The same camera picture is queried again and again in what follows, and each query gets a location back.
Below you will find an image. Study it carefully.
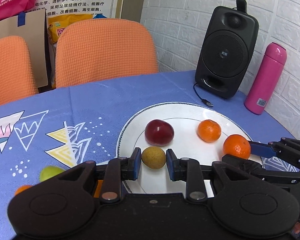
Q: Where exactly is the dark red plum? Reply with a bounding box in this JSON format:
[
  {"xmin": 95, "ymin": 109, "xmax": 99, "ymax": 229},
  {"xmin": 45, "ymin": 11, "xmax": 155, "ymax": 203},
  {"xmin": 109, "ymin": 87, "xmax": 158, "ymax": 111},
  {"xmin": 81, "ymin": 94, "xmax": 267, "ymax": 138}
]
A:
[{"xmin": 145, "ymin": 119, "xmax": 174, "ymax": 146}]

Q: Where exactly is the white round plate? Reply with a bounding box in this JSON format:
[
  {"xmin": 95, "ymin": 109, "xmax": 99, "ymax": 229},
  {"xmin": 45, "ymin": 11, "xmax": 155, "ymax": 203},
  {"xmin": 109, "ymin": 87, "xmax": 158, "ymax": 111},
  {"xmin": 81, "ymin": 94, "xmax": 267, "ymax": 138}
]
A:
[{"xmin": 116, "ymin": 102, "xmax": 251, "ymax": 194}]

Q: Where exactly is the black usb cable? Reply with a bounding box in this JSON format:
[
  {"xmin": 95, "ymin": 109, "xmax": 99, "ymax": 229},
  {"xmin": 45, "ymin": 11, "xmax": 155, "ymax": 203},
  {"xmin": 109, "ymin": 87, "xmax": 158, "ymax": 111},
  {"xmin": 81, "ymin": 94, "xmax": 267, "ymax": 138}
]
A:
[{"xmin": 192, "ymin": 82, "xmax": 214, "ymax": 108}]

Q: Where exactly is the blue patterned tablecloth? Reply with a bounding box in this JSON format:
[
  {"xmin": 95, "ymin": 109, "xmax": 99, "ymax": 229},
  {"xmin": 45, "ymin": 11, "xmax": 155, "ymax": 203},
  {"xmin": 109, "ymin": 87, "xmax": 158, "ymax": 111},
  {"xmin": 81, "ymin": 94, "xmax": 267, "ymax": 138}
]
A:
[{"xmin": 0, "ymin": 71, "xmax": 290, "ymax": 239}]

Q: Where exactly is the orange chair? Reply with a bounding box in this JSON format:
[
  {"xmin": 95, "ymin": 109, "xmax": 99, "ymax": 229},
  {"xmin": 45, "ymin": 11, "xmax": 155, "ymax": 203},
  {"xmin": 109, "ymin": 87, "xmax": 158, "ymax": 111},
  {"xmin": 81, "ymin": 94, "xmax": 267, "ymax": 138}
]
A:
[
  {"xmin": 0, "ymin": 36, "xmax": 38, "ymax": 106},
  {"xmin": 55, "ymin": 18, "xmax": 159, "ymax": 88}
]

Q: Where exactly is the yellow snack bag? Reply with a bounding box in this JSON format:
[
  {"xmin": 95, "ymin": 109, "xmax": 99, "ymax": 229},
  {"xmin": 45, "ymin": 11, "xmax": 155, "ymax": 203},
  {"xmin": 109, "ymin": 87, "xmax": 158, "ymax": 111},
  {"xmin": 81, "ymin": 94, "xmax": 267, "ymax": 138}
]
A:
[{"xmin": 47, "ymin": 14, "xmax": 106, "ymax": 44}]

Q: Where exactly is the small orange mandarin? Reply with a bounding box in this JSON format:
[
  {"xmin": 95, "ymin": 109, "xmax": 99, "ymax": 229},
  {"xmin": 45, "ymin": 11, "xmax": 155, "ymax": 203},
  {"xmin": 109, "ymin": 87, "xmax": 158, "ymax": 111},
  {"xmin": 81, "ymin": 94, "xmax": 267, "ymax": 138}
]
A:
[{"xmin": 197, "ymin": 119, "xmax": 222, "ymax": 142}]

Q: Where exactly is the green apple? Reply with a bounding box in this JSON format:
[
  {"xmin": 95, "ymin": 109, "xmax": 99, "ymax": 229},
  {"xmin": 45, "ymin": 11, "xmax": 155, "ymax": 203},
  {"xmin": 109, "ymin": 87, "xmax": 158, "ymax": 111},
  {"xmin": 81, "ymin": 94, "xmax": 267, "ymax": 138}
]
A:
[{"xmin": 39, "ymin": 166, "xmax": 65, "ymax": 182}]

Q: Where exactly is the black speaker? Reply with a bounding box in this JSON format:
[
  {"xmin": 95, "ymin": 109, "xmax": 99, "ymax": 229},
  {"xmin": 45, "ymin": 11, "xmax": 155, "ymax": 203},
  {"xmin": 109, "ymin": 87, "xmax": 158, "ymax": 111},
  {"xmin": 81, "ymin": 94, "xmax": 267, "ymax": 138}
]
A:
[{"xmin": 195, "ymin": 0, "xmax": 259, "ymax": 99}]

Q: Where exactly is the pink thermos bottle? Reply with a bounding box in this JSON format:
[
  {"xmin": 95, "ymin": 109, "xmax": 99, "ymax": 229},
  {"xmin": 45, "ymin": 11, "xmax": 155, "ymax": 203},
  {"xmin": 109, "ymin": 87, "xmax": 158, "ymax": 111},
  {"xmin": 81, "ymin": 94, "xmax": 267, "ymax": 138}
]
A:
[{"xmin": 244, "ymin": 42, "xmax": 287, "ymax": 115}]

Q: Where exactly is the left orange chair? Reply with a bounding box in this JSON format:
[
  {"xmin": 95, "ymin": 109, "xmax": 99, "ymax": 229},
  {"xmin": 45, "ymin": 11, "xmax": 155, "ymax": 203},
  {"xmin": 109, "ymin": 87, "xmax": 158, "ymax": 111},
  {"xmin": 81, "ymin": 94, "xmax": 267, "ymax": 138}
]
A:
[{"xmin": 0, "ymin": 36, "xmax": 38, "ymax": 106}]

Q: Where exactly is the brown paper bag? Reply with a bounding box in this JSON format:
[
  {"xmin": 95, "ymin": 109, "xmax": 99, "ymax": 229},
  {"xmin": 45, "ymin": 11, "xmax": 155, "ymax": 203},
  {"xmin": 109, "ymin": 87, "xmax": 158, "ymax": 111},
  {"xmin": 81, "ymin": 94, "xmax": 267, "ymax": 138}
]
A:
[{"xmin": 0, "ymin": 9, "xmax": 51, "ymax": 88}]

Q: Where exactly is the right orange chair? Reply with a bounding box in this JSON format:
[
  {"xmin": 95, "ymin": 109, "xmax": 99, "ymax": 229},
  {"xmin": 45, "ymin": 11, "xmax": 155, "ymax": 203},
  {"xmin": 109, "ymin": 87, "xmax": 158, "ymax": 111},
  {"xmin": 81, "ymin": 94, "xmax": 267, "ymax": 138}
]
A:
[{"xmin": 55, "ymin": 18, "xmax": 159, "ymax": 88}]

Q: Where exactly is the small orange tangerine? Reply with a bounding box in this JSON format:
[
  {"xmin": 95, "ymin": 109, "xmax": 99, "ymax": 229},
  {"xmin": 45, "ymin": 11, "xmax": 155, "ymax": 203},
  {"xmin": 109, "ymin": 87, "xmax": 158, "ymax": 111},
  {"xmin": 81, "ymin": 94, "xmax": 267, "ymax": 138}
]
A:
[{"xmin": 14, "ymin": 185, "xmax": 32, "ymax": 196}]

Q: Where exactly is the small yellow-green jujube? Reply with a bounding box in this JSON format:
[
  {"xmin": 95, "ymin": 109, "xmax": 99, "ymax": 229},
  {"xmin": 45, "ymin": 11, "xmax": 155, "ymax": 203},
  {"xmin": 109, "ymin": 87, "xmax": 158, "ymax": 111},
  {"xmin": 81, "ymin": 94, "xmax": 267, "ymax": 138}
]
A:
[{"xmin": 141, "ymin": 146, "xmax": 166, "ymax": 170}]

